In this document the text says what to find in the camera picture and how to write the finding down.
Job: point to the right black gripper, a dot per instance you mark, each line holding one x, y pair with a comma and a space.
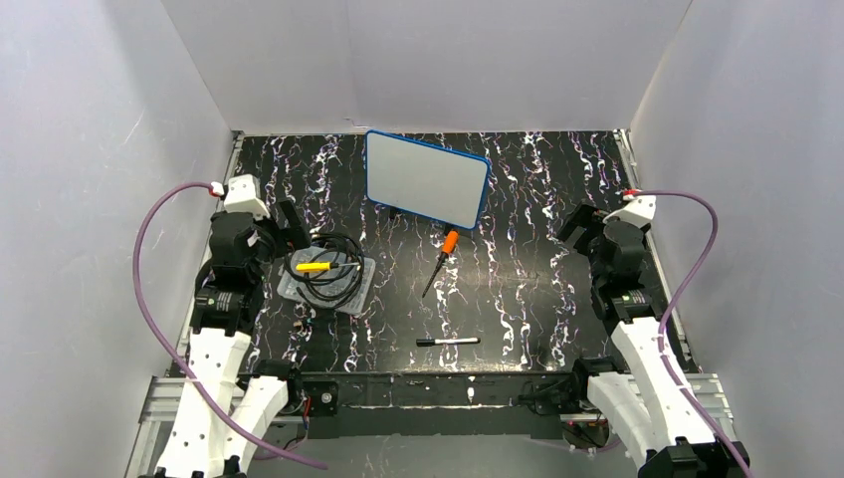
581, 225

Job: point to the yellow handled screwdriver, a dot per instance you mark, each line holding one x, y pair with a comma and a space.
318, 267

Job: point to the orange handled screwdriver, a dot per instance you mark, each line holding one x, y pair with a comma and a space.
446, 250

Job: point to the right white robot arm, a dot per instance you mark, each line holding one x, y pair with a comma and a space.
649, 403

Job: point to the clear plastic box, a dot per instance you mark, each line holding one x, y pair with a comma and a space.
343, 290

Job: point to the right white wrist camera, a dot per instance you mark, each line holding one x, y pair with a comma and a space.
638, 210

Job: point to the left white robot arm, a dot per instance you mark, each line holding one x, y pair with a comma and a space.
210, 436

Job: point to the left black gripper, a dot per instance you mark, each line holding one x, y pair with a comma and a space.
283, 228

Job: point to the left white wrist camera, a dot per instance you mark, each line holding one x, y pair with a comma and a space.
243, 195

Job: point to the blue framed whiteboard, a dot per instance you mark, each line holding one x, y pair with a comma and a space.
425, 179

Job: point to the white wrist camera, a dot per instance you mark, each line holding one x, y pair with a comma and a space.
243, 195
638, 210

